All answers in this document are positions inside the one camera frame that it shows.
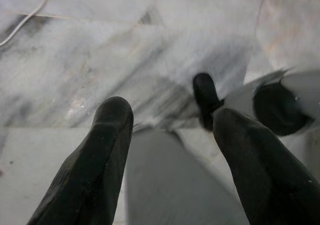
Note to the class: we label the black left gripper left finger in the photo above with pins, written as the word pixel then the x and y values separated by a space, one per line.
pixel 100 160

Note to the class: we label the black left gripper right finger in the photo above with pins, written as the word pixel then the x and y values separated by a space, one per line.
pixel 262 175

